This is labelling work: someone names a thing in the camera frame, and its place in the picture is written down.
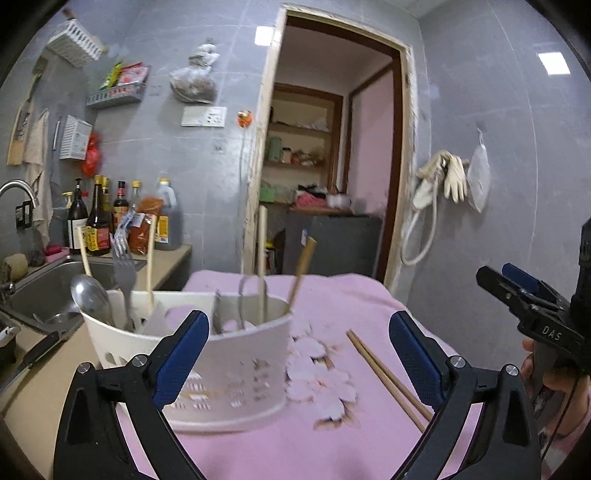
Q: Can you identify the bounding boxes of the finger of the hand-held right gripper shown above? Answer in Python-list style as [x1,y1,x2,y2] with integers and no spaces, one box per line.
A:
[476,265,572,320]
[502,263,572,308]

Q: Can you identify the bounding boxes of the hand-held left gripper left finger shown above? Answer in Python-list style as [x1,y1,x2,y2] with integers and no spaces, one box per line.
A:
[53,310,211,480]

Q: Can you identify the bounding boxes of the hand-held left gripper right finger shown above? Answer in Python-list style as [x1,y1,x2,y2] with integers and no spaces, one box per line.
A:
[389,310,542,480]

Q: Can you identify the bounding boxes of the brown wooden chopstick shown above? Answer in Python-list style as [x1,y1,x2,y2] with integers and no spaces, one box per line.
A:
[346,332,428,433]
[349,329,435,418]

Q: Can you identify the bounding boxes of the white plastic utensil holder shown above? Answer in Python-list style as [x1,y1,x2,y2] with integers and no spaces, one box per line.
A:
[81,288,294,433]

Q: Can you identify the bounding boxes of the pale wooden chopstick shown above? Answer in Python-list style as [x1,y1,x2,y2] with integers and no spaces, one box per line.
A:
[76,226,94,278]
[256,205,269,324]
[145,220,156,315]

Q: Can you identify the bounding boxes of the person's right forearm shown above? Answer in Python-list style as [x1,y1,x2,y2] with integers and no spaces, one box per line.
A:
[538,406,591,480]

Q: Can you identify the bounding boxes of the person's right hand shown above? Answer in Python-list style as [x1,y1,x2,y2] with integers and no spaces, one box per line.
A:
[522,339,591,418]

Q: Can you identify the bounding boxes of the pink floral cloth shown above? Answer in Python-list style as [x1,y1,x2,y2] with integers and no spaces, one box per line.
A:
[115,270,490,480]

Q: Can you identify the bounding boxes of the metal fork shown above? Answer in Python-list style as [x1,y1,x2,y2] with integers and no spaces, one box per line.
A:
[111,228,138,333]

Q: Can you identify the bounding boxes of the white hanging bag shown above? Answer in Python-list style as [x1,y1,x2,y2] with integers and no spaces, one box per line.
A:
[466,129,491,213]

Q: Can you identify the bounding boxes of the metal spoon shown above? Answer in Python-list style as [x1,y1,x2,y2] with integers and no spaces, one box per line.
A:
[70,274,116,326]

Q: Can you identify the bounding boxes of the cream rubber glove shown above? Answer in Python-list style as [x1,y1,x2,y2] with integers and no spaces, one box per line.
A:
[413,150,446,210]
[443,155,467,204]

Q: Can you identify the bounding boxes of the orange chili powder bag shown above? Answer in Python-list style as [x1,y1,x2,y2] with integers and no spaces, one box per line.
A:
[128,198,164,254]

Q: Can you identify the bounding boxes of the grey cabinet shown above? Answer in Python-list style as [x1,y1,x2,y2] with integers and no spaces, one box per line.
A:
[284,212,384,280]

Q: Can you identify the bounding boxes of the dark bamboo chopstick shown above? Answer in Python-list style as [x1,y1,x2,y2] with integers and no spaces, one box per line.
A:
[287,237,318,311]

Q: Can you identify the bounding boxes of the white bag blue clip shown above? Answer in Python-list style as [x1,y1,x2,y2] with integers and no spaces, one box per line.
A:
[117,212,141,236]

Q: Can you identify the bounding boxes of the large soy sauce bottle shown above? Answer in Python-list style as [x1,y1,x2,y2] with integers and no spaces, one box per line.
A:
[86,175,113,256]

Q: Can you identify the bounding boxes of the stainless steel sink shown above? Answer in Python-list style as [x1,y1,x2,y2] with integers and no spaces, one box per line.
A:
[0,256,125,335]

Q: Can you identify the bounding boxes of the red capped sauce bottle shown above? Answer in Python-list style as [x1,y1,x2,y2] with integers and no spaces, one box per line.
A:
[113,181,129,227]

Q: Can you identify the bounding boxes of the dark pump bottle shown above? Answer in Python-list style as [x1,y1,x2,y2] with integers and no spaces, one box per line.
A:
[68,178,88,254]

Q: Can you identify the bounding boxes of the gas stove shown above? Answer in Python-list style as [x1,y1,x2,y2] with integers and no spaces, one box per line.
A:
[0,318,21,370]

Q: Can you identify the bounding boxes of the red plastic bag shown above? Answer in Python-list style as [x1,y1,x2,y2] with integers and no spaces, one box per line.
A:
[84,133,102,174]

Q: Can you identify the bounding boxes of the wooden shelf unit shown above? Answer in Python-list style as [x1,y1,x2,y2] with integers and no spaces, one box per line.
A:
[259,83,345,217]

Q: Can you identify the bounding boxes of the curved steel faucet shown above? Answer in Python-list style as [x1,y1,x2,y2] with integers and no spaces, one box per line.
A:
[0,180,38,210]

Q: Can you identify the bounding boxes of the white perforated hanging holder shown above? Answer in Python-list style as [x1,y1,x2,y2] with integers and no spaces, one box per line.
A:
[60,114,94,161]

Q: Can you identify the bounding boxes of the beige hanging dish cloth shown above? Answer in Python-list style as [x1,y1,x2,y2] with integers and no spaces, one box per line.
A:
[24,109,54,245]

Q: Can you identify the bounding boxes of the wooden cutting board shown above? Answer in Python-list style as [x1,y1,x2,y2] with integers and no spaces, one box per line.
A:
[7,74,40,166]

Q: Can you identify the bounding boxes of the hanging plastic bag dried goods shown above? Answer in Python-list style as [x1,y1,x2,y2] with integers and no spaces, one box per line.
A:
[169,42,220,103]

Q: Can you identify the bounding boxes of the red seasoning packets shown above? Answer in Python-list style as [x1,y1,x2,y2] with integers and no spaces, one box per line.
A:
[115,64,152,88]

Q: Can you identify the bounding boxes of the green seasoning packet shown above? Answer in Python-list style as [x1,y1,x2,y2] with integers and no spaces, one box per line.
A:
[98,62,123,90]

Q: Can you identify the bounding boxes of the white hose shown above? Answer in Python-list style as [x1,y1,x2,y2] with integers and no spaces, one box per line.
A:
[401,178,439,266]

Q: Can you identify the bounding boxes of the black handled kitchen knife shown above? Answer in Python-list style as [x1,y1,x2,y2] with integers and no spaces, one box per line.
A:
[0,330,63,393]

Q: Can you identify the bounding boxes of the wooden door frame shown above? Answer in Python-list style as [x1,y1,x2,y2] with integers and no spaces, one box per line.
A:
[242,4,419,296]

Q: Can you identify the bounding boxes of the grey wall shelf basket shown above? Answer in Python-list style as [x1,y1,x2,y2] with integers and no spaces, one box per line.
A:
[86,84,146,110]

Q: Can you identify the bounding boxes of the white slotted wall basket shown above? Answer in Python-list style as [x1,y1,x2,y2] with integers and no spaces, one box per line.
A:
[45,19,106,69]

